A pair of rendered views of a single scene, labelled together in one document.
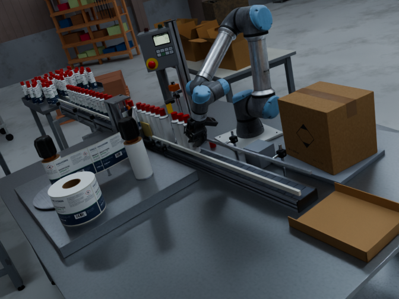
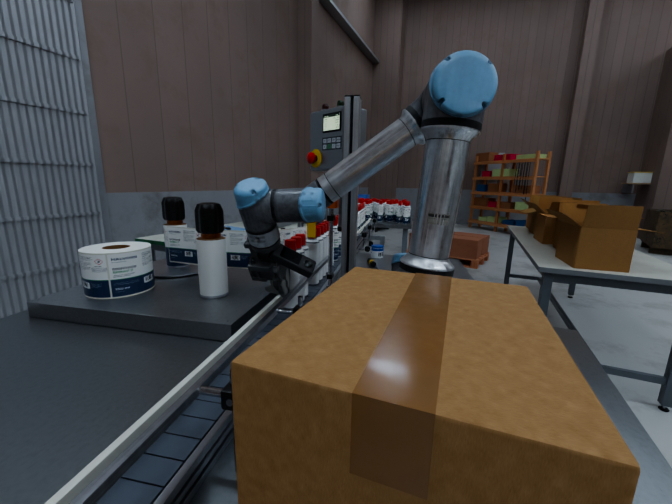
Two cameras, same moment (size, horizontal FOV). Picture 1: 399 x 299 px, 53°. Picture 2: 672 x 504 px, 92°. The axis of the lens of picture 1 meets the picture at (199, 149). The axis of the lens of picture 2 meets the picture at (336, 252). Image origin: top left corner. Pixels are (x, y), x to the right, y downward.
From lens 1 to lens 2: 149 cm
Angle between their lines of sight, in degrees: 41
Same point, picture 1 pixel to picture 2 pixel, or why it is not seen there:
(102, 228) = (76, 312)
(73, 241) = (42, 304)
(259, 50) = (433, 161)
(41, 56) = not seen: hidden behind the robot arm
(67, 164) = (178, 237)
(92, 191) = (107, 265)
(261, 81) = (418, 234)
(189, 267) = not seen: outside the picture
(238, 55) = (587, 247)
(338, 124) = (290, 462)
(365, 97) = (529, 456)
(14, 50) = not seen: hidden behind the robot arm
